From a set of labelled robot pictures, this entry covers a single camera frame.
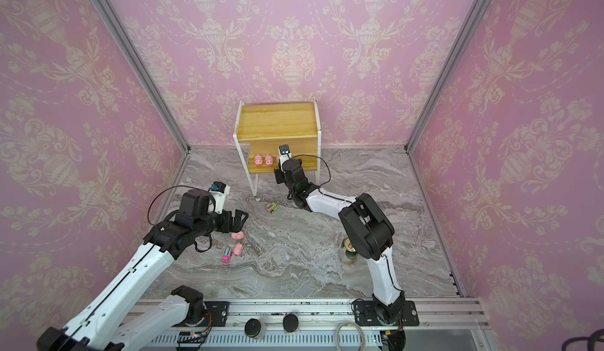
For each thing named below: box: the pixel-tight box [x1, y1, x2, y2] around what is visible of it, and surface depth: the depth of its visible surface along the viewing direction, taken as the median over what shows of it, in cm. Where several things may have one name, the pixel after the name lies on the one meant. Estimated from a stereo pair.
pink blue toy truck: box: [220, 247, 233, 264], surface depth 86 cm
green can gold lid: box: [341, 237, 358, 260], surface depth 79 cm
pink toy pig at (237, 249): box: [232, 242, 244, 257], surface depth 87 cm
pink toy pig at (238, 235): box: [231, 231, 246, 241], surface depth 91 cm
